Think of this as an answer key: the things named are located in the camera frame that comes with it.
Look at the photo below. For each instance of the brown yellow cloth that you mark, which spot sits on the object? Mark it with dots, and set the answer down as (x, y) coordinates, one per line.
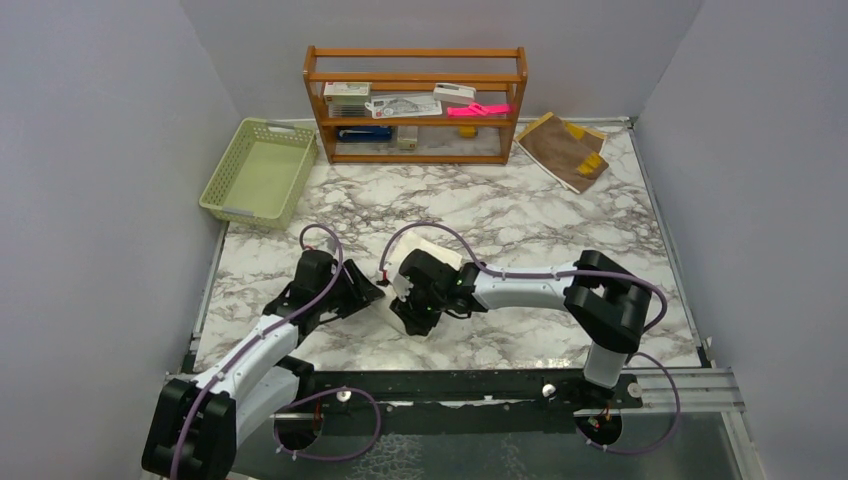
(570, 153)

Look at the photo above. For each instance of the white towel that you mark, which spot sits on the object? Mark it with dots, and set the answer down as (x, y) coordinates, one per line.
(412, 249)

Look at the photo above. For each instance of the white device on shelf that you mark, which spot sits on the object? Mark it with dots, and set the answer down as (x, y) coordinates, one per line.
(454, 93)

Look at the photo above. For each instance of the white box red label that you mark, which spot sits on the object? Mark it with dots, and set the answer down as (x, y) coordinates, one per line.
(346, 90)

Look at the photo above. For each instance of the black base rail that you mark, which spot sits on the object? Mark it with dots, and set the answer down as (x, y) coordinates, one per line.
(433, 402)

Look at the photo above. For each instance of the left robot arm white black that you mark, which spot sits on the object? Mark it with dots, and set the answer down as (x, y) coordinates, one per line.
(199, 424)

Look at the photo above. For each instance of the ruler set package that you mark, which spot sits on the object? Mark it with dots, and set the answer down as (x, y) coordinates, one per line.
(404, 106)

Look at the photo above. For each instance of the pink tool on shelf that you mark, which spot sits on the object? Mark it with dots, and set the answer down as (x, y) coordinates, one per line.
(478, 110)

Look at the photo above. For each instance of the wooden shelf rack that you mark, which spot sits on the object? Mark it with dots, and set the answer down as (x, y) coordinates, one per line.
(499, 75)

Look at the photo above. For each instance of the small green white box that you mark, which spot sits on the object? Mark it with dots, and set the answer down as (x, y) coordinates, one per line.
(406, 137)

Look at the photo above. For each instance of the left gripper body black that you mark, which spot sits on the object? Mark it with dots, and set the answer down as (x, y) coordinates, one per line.
(347, 293)

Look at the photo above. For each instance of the green plastic basket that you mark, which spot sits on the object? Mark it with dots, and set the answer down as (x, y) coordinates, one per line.
(262, 174)

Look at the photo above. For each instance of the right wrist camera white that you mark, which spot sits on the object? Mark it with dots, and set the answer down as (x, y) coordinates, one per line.
(402, 285)

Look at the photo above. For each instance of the blue object lower shelf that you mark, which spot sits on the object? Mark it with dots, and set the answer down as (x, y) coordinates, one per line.
(364, 134)

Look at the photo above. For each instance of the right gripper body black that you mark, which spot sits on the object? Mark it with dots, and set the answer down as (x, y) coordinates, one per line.
(423, 310)

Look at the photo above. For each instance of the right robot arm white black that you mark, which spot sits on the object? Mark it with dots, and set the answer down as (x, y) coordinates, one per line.
(608, 302)

